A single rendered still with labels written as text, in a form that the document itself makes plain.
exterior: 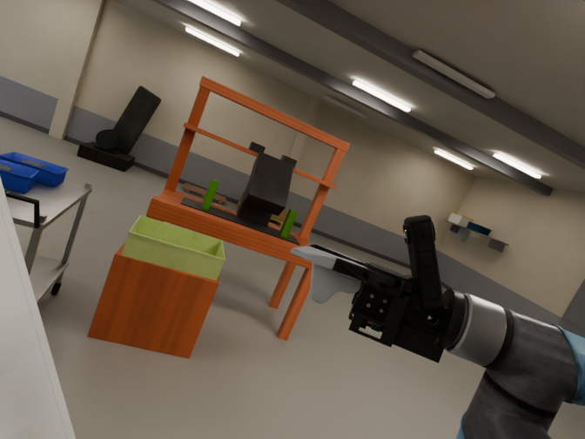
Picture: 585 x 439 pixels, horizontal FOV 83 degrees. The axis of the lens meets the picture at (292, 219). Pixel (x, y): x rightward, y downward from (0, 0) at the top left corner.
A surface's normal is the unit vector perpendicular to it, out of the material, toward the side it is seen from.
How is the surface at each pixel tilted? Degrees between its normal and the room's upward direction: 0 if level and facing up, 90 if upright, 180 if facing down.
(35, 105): 90
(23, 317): 49
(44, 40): 90
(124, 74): 90
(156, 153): 90
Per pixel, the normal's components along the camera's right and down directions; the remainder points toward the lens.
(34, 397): 0.92, -0.29
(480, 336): -0.21, 0.00
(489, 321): 0.00, -0.49
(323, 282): 0.09, 0.05
